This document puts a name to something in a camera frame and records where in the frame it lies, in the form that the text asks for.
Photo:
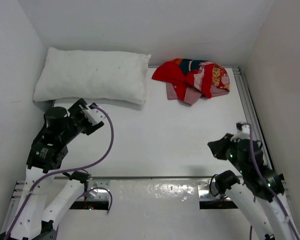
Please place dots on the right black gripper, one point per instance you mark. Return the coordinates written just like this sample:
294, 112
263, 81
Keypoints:
220, 147

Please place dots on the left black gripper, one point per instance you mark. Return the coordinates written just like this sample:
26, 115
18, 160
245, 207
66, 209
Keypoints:
77, 109

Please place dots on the white pillow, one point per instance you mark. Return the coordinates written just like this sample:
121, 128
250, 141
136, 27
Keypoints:
113, 75

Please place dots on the red patterned pillowcase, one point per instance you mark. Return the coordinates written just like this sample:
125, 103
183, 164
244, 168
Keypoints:
188, 80

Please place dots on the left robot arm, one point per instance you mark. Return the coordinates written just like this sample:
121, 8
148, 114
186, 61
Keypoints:
48, 191

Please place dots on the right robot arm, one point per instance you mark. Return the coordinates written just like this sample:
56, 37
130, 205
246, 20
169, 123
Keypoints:
260, 195

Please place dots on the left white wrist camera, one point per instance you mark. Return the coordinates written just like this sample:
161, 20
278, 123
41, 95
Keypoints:
94, 113

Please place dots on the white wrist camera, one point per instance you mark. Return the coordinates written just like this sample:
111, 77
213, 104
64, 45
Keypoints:
94, 113
243, 131

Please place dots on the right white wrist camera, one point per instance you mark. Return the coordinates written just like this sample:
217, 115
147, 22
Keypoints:
243, 131

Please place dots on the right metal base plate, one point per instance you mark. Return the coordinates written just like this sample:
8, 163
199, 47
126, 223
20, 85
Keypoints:
207, 192

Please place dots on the metal base plate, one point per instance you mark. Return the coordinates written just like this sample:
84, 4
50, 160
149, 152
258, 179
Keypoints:
96, 190
207, 192

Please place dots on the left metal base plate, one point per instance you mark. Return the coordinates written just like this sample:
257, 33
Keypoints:
96, 190

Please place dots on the aluminium frame rail right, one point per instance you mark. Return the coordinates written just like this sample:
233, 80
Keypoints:
250, 112

